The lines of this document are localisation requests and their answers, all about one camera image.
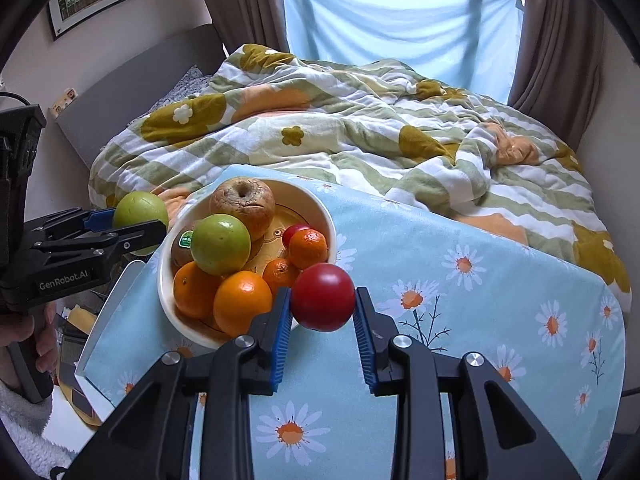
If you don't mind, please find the brown curtain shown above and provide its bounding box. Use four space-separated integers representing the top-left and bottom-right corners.
507 0 616 146
192 0 291 58

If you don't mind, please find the light blue daisy tablecloth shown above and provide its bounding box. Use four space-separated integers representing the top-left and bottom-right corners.
82 165 627 480

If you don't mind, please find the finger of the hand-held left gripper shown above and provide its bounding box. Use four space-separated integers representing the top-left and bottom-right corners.
31 207 119 242
34 220 167 263

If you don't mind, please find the small mandarin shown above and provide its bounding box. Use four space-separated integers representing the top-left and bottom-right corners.
262 258 302 297
288 228 329 270

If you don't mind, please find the cream oval bowl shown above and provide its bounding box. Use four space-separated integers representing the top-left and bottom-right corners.
157 178 337 351

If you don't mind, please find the white fluffy cloth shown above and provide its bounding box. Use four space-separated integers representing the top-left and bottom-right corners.
0 385 76 471

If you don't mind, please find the small red cherry tomato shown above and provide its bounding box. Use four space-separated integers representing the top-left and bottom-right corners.
282 224 311 248

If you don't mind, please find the light blue curtain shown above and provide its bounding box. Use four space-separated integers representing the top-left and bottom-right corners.
280 0 526 106

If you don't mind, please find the brown kiwi with green sticker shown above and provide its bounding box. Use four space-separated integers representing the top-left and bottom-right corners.
171 230 197 270

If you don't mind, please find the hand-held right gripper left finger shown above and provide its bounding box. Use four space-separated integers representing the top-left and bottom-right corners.
65 287 294 480

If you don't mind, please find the grey headboard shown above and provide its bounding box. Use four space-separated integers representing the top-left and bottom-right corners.
57 24 231 171

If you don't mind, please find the grey patterned pillow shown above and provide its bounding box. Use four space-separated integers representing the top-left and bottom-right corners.
160 65 216 106

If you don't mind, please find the wrinkled yellow-brown apple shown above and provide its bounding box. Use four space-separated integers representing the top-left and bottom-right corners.
209 176 276 242

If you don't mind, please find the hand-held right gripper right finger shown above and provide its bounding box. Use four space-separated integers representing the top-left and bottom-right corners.
353 286 581 480

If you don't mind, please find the large orange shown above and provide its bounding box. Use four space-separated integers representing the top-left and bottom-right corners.
213 270 274 338
173 261 223 320

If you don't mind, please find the green and white floral quilt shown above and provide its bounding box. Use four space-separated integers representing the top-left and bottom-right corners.
89 44 632 306

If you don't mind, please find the wall outlet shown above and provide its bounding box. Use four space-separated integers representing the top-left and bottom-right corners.
48 88 79 113

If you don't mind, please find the person's left hand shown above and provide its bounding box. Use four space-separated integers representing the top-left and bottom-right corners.
0 304 59 361

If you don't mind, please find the green apple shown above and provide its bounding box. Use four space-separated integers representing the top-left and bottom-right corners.
112 191 169 257
190 214 252 276

